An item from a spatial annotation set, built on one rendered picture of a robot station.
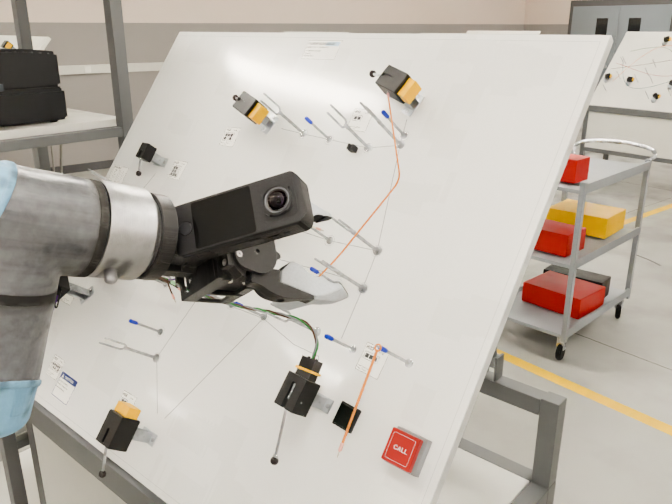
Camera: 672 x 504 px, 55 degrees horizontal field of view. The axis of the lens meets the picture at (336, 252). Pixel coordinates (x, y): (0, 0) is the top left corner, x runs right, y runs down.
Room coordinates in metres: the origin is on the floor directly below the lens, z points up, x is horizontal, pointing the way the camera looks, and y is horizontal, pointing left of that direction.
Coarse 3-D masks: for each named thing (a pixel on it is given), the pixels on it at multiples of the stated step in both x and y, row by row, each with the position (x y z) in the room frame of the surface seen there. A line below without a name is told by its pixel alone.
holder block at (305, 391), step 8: (288, 376) 0.92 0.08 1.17; (296, 376) 0.91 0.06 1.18; (288, 384) 0.91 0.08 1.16; (296, 384) 0.90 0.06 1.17; (304, 384) 0.90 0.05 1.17; (312, 384) 0.91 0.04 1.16; (280, 392) 0.91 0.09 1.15; (288, 392) 0.90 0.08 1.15; (296, 392) 0.89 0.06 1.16; (304, 392) 0.90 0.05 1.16; (312, 392) 0.91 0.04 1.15; (280, 400) 0.90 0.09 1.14; (288, 400) 0.89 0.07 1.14; (296, 400) 0.89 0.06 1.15; (304, 400) 0.90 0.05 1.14; (312, 400) 0.91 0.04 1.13; (288, 408) 0.88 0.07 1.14; (296, 408) 0.88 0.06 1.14; (304, 408) 0.90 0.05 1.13; (304, 416) 0.90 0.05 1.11
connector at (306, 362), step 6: (300, 360) 0.94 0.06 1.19; (306, 360) 0.93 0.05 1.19; (312, 360) 0.93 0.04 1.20; (306, 366) 0.93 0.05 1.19; (312, 366) 0.92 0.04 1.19; (318, 366) 0.93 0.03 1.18; (300, 372) 0.93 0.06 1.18; (306, 372) 0.92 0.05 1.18; (318, 372) 0.93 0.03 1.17; (306, 378) 0.91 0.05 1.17; (312, 378) 0.92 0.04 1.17
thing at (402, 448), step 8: (392, 432) 0.83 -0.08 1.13; (400, 432) 0.82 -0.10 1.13; (392, 440) 0.82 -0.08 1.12; (400, 440) 0.82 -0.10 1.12; (408, 440) 0.81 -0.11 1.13; (416, 440) 0.80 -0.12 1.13; (392, 448) 0.81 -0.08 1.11; (400, 448) 0.81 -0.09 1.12; (408, 448) 0.80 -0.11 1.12; (416, 448) 0.80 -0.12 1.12; (384, 456) 0.81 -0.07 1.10; (392, 456) 0.81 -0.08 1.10; (400, 456) 0.80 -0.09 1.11; (408, 456) 0.79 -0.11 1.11; (416, 456) 0.80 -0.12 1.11; (400, 464) 0.79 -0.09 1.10; (408, 464) 0.79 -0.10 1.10
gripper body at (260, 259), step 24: (168, 216) 0.49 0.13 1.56; (168, 240) 0.48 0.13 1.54; (168, 264) 0.48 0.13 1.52; (192, 264) 0.53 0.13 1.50; (216, 264) 0.52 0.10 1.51; (240, 264) 0.51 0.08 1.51; (264, 264) 0.53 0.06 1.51; (192, 288) 0.54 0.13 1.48; (216, 288) 0.53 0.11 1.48; (240, 288) 0.56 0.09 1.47
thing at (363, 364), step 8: (368, 344) 0.98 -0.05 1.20; (368, 352) 0.97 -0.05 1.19; (360, 360) 0.97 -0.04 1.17; (368, 360) 0.96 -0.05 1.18; (376, 360) 0.95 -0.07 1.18; (384, 360) 0.95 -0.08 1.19; (360, 368) 0.96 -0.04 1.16; (368, 368) 0.95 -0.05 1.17; (376, 368) 0.94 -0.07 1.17; (376, 376) 0.94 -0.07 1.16
